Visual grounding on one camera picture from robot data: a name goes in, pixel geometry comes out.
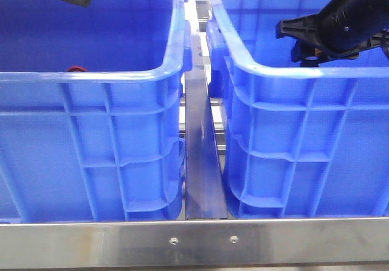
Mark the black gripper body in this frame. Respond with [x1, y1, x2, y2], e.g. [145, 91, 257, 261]
[276, 0, 388, 67]

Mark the red mushroom push button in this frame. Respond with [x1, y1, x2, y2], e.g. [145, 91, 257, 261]
[67, 66, 87, 72]

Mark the blue source bin with buttons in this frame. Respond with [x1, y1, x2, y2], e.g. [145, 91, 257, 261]
[1, 0, 192, 224]

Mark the blue target bin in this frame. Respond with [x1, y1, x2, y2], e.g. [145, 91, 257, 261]
[207, 0, 388, 219]

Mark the steel front frame rail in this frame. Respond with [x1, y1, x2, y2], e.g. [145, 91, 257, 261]
[1, 218, 388, 269]

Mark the dark steel divider rail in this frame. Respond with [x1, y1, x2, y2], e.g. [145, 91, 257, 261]
[185, 24, 228, 220]

